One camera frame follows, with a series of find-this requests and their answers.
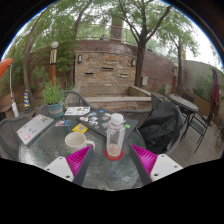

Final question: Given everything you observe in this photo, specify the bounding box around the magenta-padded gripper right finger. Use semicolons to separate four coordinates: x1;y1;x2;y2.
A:
128;143;184;187

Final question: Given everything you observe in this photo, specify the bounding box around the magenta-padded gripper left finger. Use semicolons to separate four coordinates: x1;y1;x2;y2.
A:
44;144;96;187

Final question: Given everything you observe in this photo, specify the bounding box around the clear plastic bottle white cap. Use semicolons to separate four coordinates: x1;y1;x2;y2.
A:
105;112;127;158

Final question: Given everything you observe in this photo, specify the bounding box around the white ceramic mug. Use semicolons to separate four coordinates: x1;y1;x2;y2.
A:
64;131;96;154

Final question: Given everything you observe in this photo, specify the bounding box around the black jacket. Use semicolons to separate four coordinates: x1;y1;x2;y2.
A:
138;100;185;155

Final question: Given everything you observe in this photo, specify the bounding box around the yellow card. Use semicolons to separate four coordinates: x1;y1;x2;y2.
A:
72;123;89;134

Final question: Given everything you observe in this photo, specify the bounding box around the small colourful card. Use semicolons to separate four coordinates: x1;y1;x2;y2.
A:
54;119;72;128

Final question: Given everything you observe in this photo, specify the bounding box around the silver laptop with stickers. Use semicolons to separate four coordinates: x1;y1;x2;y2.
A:
15;113;55;147

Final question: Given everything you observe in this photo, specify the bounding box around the flat round red coaster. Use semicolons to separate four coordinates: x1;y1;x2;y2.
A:
103;147;125;162

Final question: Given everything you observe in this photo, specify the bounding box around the group of black metal chairs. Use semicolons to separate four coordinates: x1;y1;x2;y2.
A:
181;91;224;154

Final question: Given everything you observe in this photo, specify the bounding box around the green plant in teal pot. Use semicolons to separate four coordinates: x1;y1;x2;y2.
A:
40;79;67;118

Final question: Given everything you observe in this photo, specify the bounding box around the white sticker sheet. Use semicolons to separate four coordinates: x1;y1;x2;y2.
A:
64;106;91;116

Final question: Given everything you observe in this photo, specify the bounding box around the white umbrella pole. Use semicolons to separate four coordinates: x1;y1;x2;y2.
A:
8;63;20;118

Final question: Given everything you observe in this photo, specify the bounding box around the blue yellow striped bollard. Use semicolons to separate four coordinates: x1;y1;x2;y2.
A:
23;89;32;108

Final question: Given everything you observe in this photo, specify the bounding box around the wooden bench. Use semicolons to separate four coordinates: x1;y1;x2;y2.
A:
0;93;18;114

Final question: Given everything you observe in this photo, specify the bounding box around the closed maroon umbrella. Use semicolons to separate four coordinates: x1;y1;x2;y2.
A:
209;67;221;116

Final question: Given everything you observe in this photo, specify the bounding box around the thin-trunked tree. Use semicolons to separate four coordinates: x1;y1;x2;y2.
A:
166;26;198;89

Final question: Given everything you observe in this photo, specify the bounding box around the tree with dark forked trunk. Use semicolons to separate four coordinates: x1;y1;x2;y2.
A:
118;0;173;88

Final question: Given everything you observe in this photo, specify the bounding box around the leaning tree with brown trunk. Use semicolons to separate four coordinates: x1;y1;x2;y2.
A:
22;9;51;111

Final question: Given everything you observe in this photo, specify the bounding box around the orange patio umbrella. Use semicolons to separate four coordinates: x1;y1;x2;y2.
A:
0;57;14;79

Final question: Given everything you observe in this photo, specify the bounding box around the brown wooden lamp post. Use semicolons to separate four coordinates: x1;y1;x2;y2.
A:
171;63;179;95

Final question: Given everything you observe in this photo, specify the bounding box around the lamp post with globe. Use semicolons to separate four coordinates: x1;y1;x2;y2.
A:
48;41;60;88

